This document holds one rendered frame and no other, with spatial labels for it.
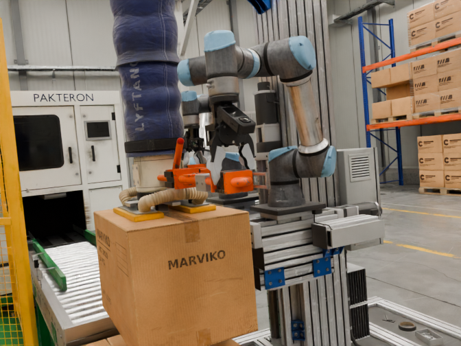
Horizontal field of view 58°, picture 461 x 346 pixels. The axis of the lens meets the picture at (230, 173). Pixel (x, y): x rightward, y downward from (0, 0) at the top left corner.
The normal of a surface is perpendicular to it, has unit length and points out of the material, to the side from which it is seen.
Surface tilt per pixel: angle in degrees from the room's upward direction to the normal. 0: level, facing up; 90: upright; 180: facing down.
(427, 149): 92
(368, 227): 90
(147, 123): 75
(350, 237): 90
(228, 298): 90
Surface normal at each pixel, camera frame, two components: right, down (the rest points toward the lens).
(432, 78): -0.88, 0.13
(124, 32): -0.38, 0.09
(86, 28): 0.43, 0.01
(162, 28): 0.63, -0.04
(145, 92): -0.15, -0.29
